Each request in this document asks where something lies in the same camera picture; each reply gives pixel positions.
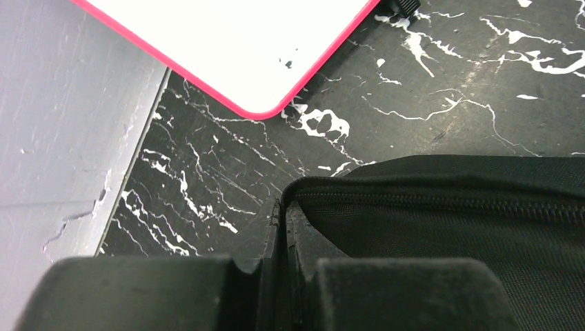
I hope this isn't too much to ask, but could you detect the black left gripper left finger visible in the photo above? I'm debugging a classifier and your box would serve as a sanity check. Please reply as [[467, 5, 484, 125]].
[[17, 199, 280, 330]]

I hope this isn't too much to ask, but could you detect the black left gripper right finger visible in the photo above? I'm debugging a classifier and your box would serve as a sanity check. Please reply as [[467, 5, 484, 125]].
[[288, 203, 519, 330]]

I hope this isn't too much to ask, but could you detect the black backpack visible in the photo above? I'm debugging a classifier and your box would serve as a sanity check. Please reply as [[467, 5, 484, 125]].
[[280, 155, 584, 330]]

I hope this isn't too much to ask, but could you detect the pink framed whiteboard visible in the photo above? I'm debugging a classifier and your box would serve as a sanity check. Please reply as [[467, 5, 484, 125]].
[[78, 1, 379, 120]]

